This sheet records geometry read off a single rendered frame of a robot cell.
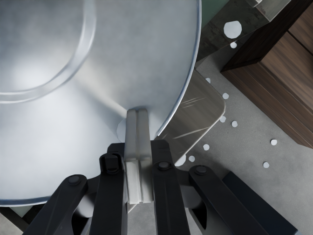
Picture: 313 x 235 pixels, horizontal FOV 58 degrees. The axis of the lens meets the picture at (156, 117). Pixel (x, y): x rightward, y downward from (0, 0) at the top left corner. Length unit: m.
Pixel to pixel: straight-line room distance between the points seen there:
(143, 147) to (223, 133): 0.90
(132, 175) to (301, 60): 0.64
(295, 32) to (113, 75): 0.59
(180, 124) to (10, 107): 0.13
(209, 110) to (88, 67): 0.10
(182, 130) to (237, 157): 0.87
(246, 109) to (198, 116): 0.85
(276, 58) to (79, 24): 0.57
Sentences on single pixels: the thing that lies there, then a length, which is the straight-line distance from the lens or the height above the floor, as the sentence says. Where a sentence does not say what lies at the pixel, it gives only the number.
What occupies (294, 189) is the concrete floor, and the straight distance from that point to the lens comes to 1.21.
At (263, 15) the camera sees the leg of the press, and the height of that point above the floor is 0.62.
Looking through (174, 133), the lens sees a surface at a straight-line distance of 0.23.
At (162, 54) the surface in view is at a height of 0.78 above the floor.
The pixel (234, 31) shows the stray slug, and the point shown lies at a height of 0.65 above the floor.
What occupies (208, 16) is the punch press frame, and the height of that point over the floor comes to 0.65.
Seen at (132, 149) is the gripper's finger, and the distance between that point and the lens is 0.16.
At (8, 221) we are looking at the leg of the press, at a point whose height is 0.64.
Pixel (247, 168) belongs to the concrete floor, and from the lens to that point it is 1.11.
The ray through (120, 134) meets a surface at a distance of 0.22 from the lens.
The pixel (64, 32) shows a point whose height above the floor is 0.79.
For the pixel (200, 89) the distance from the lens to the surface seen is 0.23.
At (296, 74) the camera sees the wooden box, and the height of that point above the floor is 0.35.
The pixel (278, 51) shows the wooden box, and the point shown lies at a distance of 0.73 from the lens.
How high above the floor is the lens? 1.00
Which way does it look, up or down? 84 degrees down
